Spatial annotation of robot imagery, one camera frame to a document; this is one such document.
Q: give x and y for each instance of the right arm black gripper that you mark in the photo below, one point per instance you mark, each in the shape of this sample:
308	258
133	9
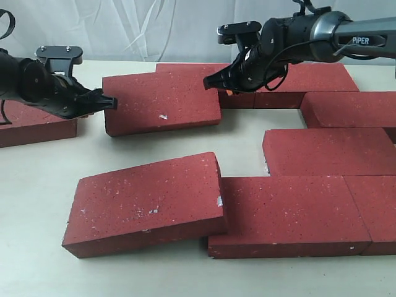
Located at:
257	66

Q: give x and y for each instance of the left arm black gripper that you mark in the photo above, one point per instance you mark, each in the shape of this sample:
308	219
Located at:
50	93

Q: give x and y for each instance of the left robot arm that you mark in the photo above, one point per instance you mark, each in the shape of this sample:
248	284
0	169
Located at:
9	78

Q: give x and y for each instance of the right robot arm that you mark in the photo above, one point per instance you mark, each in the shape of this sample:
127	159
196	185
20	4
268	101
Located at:
328	36

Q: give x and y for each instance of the right second-row red brick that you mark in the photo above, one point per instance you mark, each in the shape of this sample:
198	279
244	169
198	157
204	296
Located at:
349	110

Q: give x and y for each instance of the front large red brick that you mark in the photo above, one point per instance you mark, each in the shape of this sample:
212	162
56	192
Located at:
296	216

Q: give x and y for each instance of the right third-row red brick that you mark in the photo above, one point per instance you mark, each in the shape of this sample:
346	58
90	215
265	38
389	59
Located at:
336	151

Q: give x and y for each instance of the white backdrop cloth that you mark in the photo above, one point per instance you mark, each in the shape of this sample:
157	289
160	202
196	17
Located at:
149	31

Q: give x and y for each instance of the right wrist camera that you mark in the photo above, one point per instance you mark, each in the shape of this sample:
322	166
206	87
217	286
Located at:
244	34

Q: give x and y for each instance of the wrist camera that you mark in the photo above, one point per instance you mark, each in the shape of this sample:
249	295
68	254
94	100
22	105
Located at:
60	58
244	34

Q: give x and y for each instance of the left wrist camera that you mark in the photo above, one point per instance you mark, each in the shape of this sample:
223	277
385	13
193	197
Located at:
60	58

